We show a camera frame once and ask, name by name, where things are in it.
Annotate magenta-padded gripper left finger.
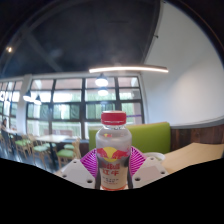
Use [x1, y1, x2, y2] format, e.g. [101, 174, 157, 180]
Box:
[59, 146, 99, 190]

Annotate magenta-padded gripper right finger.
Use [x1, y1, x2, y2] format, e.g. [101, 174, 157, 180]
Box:
[128, 145, 170, 189]

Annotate clear red-capped drink bottle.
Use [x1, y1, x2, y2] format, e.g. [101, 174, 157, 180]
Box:
[94, 110, 134, 192]

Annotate wooden chairs with green seats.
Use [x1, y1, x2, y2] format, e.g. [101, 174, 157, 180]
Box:
[0, 133, 83, 169]

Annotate green upholstered bench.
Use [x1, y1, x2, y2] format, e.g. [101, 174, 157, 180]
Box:
[88, 121, 172, 156]

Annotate wooden dining table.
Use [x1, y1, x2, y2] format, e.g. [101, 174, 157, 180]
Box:
[34, 133, 79, 168]

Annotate person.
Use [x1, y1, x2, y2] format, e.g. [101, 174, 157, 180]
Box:
[0, 118, 9, 141]

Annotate hanging pendant lamps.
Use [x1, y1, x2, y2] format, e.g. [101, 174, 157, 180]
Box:
[22, 73, 110, 106]

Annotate long linear ceiling light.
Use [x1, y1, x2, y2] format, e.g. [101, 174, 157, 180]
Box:
[88, 64, 170, 74]

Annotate dark-framed window wall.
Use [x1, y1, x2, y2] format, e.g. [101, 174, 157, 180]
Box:
[0, 76, 144, 139]

